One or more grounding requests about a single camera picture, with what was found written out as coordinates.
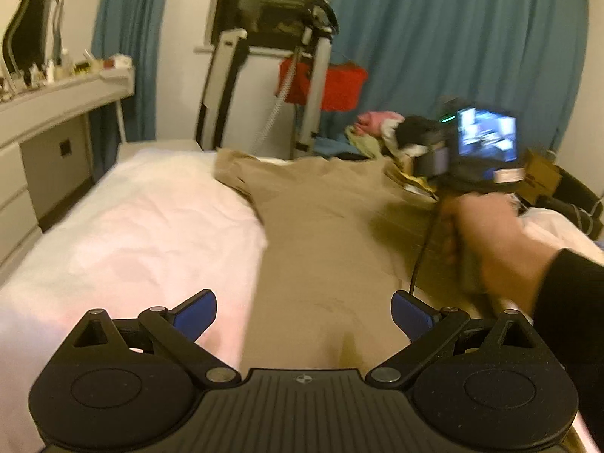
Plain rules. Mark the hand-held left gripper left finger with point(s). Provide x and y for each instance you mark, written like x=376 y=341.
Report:
x=196 y=314

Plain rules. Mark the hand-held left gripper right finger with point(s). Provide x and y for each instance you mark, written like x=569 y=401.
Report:
x=410 y=316

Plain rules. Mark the tan garment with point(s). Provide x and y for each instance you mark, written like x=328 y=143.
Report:
x=330 y=245

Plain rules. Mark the person's right forearm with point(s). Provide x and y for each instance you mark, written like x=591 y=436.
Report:
x=575 y=321

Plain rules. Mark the person's right hand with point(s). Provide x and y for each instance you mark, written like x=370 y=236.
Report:
x=500 y=240

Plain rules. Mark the yellow cloth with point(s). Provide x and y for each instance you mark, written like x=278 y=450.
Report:
x=410 y=179

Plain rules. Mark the brown paper bag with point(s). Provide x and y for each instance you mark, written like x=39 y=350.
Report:
x=542 y=179

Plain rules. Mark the bed with pastel sheet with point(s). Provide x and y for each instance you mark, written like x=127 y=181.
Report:
x=118 y=245

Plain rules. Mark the black armchair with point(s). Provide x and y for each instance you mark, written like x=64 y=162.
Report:
x=575 y=193

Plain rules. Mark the pink cloth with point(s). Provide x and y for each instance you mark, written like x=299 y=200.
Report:
x=375 y=120

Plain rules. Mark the yellow-green cloth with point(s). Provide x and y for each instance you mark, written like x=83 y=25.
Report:
x=365 y=144

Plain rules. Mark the blue cloth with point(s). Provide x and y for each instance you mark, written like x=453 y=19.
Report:
x=335 y=146

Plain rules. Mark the wide blue curtain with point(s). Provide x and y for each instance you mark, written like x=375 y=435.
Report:
x=424 y=33

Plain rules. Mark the red bag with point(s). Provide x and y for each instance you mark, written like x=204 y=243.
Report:
x=344 y=85

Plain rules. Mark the garment steamer stand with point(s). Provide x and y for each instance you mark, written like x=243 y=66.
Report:
x=314 y=80

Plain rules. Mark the white vanity desk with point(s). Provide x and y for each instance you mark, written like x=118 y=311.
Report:
x=47 y=160

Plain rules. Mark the white chair with black stripes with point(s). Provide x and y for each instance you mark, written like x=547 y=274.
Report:
x=222 y=89

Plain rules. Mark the dark framed window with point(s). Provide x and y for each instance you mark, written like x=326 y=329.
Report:
x=264 y=9

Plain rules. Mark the narrow blue curtain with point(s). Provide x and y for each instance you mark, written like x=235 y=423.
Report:
x=127 y=56

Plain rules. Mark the row of cosmetic bottles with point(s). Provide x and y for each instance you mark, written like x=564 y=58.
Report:
x=71 y=68

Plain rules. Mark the wavy vanity mirror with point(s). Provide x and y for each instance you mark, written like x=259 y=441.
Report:
x=30 y=33

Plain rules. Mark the black wall socket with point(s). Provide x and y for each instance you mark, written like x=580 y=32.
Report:
x=65 y=147

